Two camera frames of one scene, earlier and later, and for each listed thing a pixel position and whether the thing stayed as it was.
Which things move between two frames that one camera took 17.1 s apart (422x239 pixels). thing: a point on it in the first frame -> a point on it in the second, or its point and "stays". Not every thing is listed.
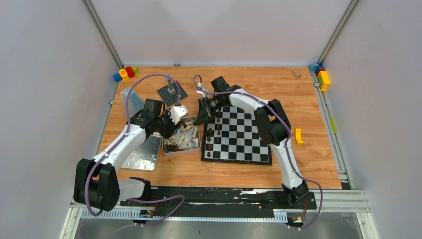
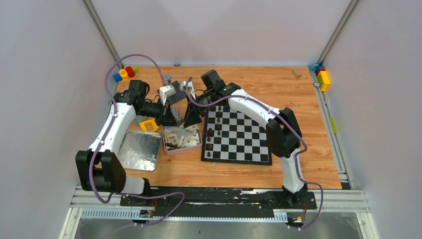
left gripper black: [169, 125] -> [165, 107]
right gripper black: [205, 111] -> [192, 116]
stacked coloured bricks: [322, 76] stays
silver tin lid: [145, 157] stays
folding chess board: [231, 135] stays
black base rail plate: [221, 202] stays
